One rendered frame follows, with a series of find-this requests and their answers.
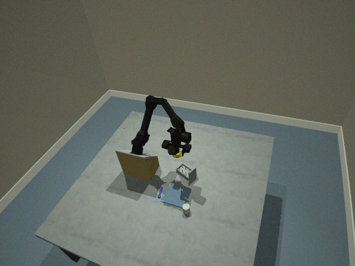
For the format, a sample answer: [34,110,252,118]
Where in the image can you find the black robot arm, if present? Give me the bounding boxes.
[130,95,191,155]

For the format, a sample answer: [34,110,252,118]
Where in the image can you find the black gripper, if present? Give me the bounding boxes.
[161,140,191,157]

